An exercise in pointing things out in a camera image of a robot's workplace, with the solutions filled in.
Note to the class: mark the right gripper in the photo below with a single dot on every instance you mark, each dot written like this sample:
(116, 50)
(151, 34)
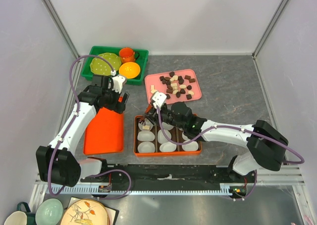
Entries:
(153, 114)

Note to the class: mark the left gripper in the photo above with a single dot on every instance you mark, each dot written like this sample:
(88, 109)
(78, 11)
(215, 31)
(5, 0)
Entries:
(117, 106)

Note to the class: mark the metal tongs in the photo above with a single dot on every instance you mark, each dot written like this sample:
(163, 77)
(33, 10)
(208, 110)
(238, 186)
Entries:
(151, 116)

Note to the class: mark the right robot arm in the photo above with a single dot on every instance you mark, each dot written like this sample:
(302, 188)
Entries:
(266, 146)

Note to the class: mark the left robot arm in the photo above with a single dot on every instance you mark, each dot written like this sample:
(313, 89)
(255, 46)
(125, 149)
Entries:
(56, 162)

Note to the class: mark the orange chocolate box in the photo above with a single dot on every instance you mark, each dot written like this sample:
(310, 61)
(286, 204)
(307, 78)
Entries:
(152, 141)

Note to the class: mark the white paper cup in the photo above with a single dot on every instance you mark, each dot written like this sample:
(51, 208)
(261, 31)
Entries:
(146, 147)
(144, 136)
(192, 146)
(167, 126)
(163, 136)
(185, 138)
(145, 125)
(167, 147)

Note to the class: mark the orange bowl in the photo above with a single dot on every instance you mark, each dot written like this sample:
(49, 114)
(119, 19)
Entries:
(130, 70)

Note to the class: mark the pink tray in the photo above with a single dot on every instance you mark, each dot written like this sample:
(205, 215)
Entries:
(177, 88)

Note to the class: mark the green plastic bin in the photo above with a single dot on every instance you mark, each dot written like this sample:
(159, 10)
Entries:
(96, 50)

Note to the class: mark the green dotted plate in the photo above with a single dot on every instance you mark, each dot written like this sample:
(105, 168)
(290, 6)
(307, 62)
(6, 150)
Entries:
(100, 67)

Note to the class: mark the orange mug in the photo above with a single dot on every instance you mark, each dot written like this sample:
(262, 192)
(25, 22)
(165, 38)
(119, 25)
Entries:
(128, 55)

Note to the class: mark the orange box lid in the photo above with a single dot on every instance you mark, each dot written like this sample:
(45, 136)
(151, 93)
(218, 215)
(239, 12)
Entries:
(105, 133)

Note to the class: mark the painted bird plate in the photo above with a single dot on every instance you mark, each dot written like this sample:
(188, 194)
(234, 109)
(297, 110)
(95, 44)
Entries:
(86, 212)

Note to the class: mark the celadon bowl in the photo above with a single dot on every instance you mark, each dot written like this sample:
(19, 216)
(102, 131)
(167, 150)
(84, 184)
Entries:
(49, 212)

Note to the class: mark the white green mug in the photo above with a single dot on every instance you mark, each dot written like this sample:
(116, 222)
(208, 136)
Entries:
(22, 216)

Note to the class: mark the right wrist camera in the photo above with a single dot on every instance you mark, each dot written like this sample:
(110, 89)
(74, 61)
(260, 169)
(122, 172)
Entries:
(158, 99)

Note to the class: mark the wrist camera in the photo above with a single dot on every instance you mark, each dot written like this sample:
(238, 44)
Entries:
(116, 83)
(158, 99)

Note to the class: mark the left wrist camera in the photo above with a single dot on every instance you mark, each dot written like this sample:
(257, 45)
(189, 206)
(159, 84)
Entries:
(116, 83)

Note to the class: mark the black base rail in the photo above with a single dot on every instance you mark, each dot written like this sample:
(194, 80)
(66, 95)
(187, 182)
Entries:
(159, 178)

